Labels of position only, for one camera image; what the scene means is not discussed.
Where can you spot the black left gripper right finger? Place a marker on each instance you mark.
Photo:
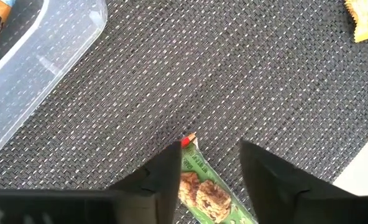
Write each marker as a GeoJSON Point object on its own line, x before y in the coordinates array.
{"type": "Point", "coordinates": [271, 186]}

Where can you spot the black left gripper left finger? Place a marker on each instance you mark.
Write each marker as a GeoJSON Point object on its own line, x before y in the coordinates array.
{"type": "Point", "coordinates": [159, 186]}

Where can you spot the red and green granola bar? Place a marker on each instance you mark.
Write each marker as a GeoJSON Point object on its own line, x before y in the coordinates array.
{"type": "Point", "coordinates": [209, 199]}

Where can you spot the dark grey woven mat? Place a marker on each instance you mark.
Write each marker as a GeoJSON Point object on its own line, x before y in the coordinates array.
{"type": "Point", "coordinates": [202, 77]}

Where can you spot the clear plastic bin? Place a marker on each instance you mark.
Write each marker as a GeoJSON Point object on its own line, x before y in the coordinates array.
{"type": "Point", "coordinates": [31, 77]}

